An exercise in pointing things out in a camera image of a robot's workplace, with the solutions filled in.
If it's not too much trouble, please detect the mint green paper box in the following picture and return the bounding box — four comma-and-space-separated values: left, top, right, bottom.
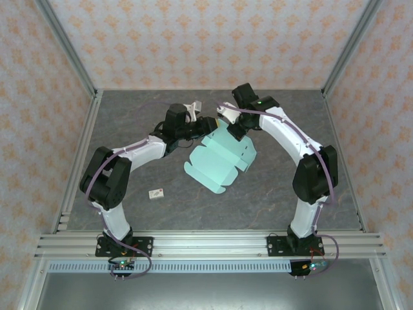
183, 118, 258, 195

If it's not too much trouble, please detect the grey metal sheet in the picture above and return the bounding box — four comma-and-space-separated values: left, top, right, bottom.
19, 271, 396, 310

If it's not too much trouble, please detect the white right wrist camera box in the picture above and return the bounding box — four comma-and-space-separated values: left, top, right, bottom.
215, 101, 242, 125

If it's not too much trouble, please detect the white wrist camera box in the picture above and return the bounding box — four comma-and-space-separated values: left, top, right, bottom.
183, 100, 203, 123
215, 101, 242, 125

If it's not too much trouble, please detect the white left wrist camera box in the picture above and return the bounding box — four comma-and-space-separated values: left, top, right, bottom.
183, 100, 203, 123

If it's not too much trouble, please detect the aluminium side rail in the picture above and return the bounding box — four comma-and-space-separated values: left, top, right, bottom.
321, 90, 369, 234
50, 90, 104, 234

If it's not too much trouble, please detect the aluminium mounting rail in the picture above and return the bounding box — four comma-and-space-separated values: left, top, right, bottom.
34, 231, 387, 259

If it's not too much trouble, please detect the aluminium upright post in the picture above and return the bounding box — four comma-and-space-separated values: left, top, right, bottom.
34, 0, 99, 98
321, 0, 384, 97

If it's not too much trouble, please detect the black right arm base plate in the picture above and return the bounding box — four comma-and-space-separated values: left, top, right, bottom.
267, 235, 325, 258

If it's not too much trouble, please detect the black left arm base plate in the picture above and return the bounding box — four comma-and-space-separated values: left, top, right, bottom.
94, 236, 154, 258

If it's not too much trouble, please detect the slotted grey cable tray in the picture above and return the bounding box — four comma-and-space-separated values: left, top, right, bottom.
47, 260, 376, 273

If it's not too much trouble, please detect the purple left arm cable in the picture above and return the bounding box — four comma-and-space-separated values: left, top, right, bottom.
84, 101, 194, 280

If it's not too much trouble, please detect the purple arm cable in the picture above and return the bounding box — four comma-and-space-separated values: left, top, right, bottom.
84, 101, 194, 280
216, 101, 340, 279

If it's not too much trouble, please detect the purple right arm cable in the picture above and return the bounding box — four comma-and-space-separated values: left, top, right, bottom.
216, 101, 340, 279

